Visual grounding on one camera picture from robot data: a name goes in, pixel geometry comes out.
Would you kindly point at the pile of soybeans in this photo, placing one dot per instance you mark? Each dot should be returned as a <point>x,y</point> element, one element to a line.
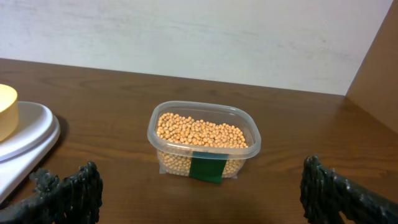
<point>174,128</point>

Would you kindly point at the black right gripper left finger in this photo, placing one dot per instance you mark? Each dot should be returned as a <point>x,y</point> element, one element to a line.
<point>74,199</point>

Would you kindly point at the yellow bowl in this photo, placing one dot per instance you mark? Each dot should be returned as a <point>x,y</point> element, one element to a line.
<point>9,111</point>

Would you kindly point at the clear plastic container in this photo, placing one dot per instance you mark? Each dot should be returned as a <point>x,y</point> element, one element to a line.
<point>213,113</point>

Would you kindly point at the white digital kitchen scale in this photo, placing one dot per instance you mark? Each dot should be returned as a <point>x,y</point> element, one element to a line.
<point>37,132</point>

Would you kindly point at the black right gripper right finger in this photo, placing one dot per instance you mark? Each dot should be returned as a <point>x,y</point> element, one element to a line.
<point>325,195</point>

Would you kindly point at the green label tape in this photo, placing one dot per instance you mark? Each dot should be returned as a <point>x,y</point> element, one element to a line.
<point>207,166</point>

